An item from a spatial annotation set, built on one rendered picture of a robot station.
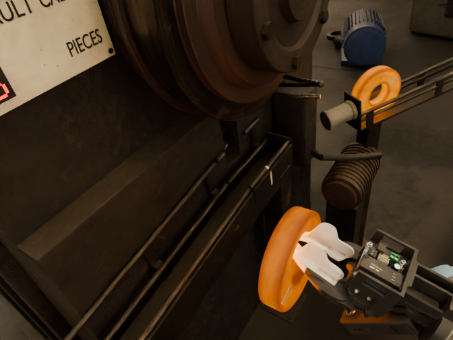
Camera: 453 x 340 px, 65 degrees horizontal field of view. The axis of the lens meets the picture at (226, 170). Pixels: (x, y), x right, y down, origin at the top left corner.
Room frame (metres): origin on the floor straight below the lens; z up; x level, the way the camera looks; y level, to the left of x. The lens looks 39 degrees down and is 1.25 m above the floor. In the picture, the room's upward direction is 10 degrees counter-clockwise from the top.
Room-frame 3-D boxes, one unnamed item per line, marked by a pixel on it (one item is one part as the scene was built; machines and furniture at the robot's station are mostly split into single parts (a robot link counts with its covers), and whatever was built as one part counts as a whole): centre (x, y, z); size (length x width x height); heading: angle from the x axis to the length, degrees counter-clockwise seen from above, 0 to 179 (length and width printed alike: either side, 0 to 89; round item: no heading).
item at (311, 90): (0.85, -0.21, 0.68); 0.11 x 0.08 x 0.24; 50
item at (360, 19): (2.65, -1.21, 0.17); 0.57 x 0.31 x 0.34; 160
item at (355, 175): (0.83, -0.39, 0.27); 0.22 x 0.13 x 0.53; 140
